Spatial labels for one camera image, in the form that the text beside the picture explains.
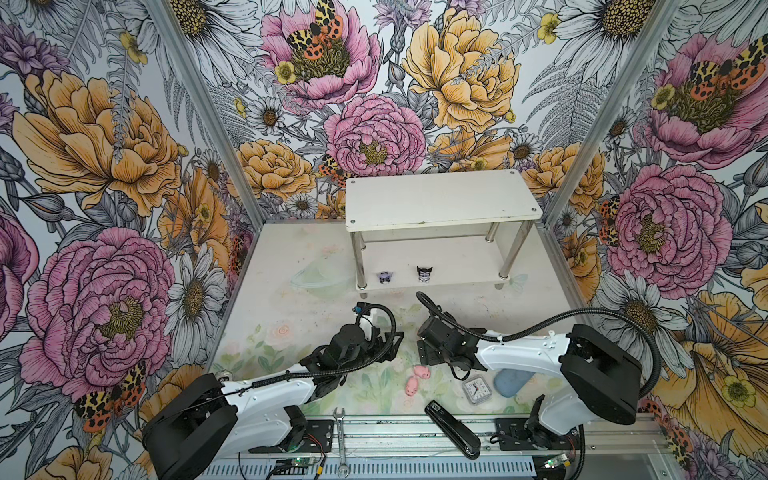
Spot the black white kuromi toy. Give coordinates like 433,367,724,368
416,266,433,283

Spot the purple round toy figure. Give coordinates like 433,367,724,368
377,271,393,284

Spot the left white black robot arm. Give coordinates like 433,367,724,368
142,322,404,479

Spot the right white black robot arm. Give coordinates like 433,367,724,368
417,315,642,449

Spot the white two-tier shelf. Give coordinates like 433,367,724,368
345,169,543,296

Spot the pink toy centre upper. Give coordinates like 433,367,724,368
413,365,431,380

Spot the pink toy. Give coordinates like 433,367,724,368
413,365,431,380
405,376,419,397

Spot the pink toy centre lower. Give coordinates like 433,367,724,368
405,376,419,397

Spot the small square white clock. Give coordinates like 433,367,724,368
462,376,493,405

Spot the black stapler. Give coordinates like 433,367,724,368
424,400,481,460

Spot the silver wrench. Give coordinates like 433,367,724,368
333,407,350,479

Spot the green circuit board left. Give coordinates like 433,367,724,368
274,457,324,471

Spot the green circuit board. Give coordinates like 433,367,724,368
542,453,571,469
274,457,324,471

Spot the green circuit board right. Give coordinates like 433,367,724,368
542,453,571,469

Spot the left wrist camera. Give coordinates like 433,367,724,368
353,302,381,341

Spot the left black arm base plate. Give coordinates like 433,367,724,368
278,419,335,454

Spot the aluminium front rail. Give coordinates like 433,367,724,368
195,414,685,479

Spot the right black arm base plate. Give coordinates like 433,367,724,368
494,417,581,452

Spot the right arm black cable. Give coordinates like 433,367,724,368
415,290,662,480

